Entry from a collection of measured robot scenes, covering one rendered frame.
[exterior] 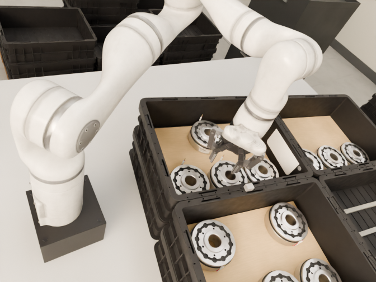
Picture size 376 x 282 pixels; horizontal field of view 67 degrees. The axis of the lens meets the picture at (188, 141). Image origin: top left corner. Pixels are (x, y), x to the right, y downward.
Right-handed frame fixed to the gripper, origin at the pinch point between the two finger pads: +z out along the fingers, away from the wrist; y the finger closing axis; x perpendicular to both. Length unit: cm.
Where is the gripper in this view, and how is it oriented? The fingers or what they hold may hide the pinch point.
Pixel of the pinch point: (224, 162)
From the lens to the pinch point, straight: 72.7
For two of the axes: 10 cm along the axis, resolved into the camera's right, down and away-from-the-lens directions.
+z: -2.8, 6.2, 7.3
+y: -8.8, -4.7, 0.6
